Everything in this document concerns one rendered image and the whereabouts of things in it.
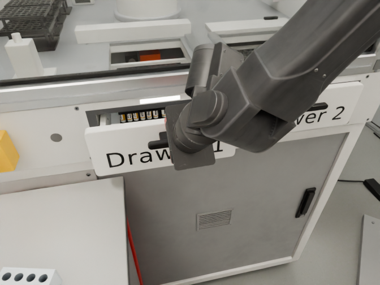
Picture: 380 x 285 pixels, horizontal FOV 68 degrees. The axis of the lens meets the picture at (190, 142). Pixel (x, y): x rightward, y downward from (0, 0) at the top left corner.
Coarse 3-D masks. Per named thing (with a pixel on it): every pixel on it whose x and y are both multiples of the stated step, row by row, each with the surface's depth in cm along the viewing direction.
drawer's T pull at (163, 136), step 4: (160, 132) 52; (164, 132) 52; (160, 136) 51; (164, 136) 51; (156, 140) 50; (160, 140) 50; (164, 140) 50; (148, 144) 50; (152, 144) 49; (156, 144) 49; (160, 144) 49; (164, 144) 50; (168, 144) 50; (152, 148) 50; (156, 148) 50; (160, 148) 50
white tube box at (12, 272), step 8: (0, 272) 43; (8, 272) 43; (16, 272) 43; (24, 272) 43; (32, 272) 43; (40, 272) 43; (48, 272) 43; (56, 272) 44; (0, 280) 42; (8, 280) 42; (16, 280) 43; (24, 280) 42; (32, 280) 44; (40, 280) 43; (48, 280) 42; (56, 280) 44
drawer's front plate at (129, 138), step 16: (96, 128) 50; (112, 128) 50; (128, 128) 50; (144, 128) 51; (160, 128) 52; (96, 144) 51; (112, 144) 52; (128, 144) 52; (144, 144) 53; (224, 144) 58; (96, 160) 53; (112, 160) 54; (128, 160) 55; (144, 160) 56
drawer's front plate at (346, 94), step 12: (336, 84) 63; (348, 84) 63; (360, 84) 63; (324, 96) 62; (336, 96) 63; (348, 96) 64; (348, 108) 66; (312, 120) 66; (324, 120) 67; (336, 120) 68; (348, 120) 69
